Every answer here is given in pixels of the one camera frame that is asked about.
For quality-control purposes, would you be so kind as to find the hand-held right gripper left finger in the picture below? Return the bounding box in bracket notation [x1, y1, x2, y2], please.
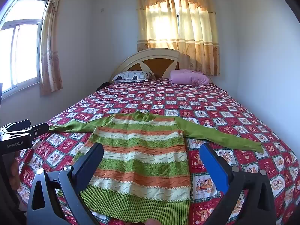
[27, 142, 105, 225]

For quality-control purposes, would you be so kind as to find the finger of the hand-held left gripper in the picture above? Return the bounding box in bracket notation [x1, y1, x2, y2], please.
[29, 122, 50, 138]
[4, 119, 32, 132]

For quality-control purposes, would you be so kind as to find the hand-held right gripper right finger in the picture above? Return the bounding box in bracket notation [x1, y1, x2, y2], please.
[199, 143, 277, 225]

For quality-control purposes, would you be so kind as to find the green orange striped knit sweater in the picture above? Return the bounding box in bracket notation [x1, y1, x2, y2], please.
[48, 111, 263, 224]

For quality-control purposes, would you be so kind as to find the person's left hand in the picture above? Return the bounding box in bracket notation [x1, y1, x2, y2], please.
[9, 151, 22, 188]

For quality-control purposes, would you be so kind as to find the red checked printed bedspread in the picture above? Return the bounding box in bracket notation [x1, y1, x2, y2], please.
[16, 78, 300, 225]

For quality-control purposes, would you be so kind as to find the person's dark clothing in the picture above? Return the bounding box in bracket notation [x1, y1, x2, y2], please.
[0, 155, 28, 225]

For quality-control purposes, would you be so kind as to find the dark cloth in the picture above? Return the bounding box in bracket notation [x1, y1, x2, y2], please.
[96, 81, 111, 92]

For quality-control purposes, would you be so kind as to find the beige side window curtain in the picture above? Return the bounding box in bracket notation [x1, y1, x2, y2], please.
[39, 0, 64, 96]

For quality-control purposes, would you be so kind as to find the sliding glass window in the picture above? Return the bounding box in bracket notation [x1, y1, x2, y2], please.
[0, 0, 51, 99]

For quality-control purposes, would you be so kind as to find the pink pillow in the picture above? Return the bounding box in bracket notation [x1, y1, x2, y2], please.
[169, 69, 210, 86]

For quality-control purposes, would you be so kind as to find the white patterned pillow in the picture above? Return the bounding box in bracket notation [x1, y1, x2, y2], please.
[112, 70, 151, 83]

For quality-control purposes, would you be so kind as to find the cream and brown headboard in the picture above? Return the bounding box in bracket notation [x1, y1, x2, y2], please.
[109, 48, 214, 84]

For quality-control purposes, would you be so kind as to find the beige floral curtain panel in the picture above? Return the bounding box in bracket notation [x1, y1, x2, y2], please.
[176, 0, 221, 77]
[136, 0, 180, 52]

